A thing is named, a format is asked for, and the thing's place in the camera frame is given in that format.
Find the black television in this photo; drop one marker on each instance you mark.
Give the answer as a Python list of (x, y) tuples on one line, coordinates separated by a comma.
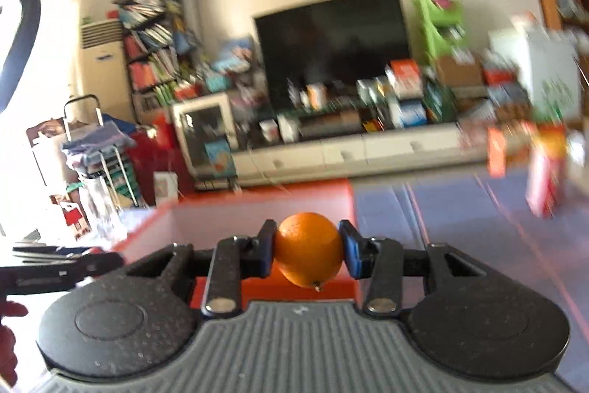
[(331, 47)]

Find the clear glass mug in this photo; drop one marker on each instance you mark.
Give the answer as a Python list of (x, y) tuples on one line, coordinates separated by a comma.
[(105, 209)]

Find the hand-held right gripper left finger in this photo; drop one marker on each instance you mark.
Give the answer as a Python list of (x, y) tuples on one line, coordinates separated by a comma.
[(267, 250)]

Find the red snack box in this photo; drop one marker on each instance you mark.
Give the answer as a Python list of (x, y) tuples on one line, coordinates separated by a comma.
[(547, 172)]

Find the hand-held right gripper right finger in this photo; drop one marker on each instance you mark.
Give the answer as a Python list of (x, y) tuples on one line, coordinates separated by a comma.
[(350, 250)]

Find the orange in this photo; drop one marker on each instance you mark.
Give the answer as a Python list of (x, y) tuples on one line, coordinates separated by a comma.
[(309, 248)]

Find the blue plaid tablecloth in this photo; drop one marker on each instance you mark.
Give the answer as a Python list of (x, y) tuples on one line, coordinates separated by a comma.
[(483, 259)]

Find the dark curved band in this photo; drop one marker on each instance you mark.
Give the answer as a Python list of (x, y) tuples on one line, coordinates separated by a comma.
[(27, 20)]

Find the orange box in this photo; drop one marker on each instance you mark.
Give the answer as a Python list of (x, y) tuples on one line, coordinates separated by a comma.
[(239, 213)]

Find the dark bookshelf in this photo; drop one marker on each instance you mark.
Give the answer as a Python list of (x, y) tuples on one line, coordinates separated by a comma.
[(156, 38)]

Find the large white box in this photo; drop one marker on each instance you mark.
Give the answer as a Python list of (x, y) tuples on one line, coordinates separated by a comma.
[(538, 70)]

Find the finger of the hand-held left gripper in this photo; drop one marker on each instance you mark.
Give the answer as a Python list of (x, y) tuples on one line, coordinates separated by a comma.
[(55, 275)]

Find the white glass-door cabinet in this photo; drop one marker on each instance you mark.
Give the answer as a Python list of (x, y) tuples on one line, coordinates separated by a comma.
[(207, 135)]

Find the person's left hand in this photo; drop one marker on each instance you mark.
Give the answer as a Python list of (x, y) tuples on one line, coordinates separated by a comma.
[(9, 342)]

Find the white television stand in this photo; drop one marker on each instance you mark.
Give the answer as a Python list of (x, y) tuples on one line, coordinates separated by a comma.
[(349, 153)]

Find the white floor air conditioner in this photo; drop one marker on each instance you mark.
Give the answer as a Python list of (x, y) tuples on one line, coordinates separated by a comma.
[(103, 66)]

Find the red and white cardboard box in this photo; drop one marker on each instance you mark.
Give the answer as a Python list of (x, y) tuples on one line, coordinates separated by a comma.
[(73, 220)]

